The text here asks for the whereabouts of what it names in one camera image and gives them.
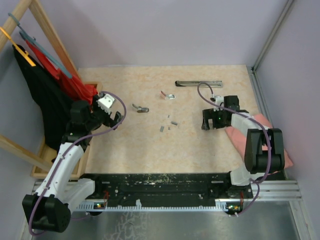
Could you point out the pink folded cloth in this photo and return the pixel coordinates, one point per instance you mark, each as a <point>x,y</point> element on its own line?
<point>238,140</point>

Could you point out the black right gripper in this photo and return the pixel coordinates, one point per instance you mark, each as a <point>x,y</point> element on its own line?
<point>209,114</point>

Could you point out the red hanging garment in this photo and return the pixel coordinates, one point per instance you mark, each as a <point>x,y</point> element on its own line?
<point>72,87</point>

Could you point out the teal clothes hanger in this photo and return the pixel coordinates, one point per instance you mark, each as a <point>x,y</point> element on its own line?
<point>37,47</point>

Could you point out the large black chrome stapler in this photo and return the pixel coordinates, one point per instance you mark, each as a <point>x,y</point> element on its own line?
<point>213,84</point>

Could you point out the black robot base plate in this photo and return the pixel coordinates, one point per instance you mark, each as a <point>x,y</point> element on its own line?
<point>165,189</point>

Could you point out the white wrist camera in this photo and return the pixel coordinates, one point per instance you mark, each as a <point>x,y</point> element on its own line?
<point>106,102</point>
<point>218,100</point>

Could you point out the aluminium rail frame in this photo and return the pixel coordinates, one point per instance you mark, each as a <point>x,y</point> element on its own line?
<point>180,207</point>

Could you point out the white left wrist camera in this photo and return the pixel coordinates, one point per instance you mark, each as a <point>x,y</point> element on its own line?
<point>106,102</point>

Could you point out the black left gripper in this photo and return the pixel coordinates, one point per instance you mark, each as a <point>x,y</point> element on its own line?
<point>109,121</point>

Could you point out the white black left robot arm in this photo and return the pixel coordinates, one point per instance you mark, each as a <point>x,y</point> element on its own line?
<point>65,160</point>

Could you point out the yellow clothes hanger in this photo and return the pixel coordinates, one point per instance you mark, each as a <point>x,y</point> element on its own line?
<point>23,53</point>

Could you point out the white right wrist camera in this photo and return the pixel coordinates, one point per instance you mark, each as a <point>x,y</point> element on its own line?
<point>218,100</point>

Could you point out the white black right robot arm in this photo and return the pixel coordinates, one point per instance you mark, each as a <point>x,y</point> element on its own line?
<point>262,147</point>

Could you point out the black hanging garment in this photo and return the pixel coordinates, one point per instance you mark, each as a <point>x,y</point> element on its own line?
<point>54,104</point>

